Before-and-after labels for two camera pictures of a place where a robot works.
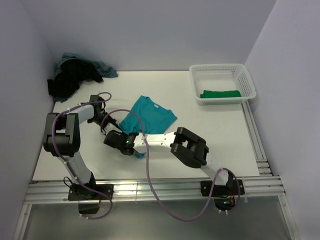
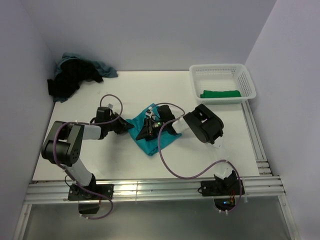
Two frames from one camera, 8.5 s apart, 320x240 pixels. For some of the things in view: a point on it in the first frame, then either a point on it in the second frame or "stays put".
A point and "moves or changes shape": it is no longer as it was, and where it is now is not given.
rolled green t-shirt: [218, 94] stays put
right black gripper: [121, 133] → [147, 132]
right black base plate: [222, 190] stays put
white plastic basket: [222, 84] stays put
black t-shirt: [67, 80] stays put
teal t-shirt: [155, 118] moves or changes shape
